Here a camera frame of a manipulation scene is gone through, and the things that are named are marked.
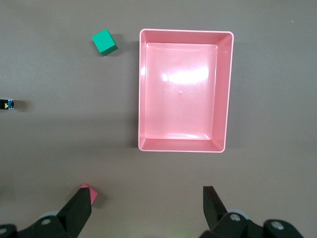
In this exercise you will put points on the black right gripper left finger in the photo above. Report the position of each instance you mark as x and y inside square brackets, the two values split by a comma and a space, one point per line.
[74, 213]

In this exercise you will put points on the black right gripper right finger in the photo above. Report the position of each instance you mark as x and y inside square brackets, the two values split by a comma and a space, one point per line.
[214, 213]

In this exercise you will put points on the orange capped push button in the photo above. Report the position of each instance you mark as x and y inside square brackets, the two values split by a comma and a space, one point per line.
[8, 104]

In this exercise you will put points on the red foam cube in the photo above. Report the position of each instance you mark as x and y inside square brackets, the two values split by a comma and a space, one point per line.
[93, 194]

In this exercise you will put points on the brown table cloth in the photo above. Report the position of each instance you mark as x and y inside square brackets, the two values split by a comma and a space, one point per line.
[62, 136]

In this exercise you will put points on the pink plastic bin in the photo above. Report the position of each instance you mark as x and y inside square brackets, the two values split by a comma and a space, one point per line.
[180, 94]

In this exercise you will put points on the green foam cube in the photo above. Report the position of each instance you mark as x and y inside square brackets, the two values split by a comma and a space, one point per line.
[104, 41]

